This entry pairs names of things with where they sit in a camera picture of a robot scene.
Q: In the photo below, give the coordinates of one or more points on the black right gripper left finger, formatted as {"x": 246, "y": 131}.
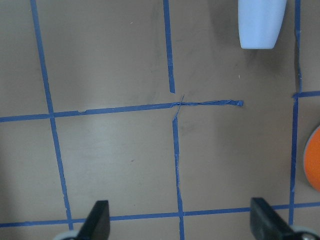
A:
{"x": 97, "y": 225}

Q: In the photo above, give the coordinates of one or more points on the light blue plastic cup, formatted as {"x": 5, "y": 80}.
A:
{"x": 259, "y": 23}

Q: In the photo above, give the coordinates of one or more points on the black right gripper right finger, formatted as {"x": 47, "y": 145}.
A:
{"x": 266, "y": 224}

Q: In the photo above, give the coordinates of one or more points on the orange can with grey lid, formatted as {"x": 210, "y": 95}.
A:
{"x": 311, "y": 159}

